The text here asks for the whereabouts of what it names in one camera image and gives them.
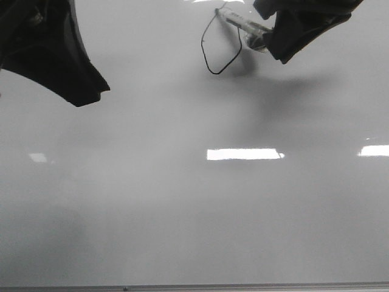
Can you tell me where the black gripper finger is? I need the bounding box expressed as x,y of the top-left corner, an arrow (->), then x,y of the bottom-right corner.
1,1 -> 110,107
253,0 -> 362,64

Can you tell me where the white whiteboard marker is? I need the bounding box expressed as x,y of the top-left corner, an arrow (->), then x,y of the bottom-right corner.
215,7 -> 272,52

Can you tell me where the white glossy whiteboard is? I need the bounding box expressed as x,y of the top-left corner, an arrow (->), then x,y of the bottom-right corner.
1,1 -> 388,287

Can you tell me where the grey aluminium whiteboard frame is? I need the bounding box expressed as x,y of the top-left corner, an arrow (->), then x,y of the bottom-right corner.
1,282 -> 388,291

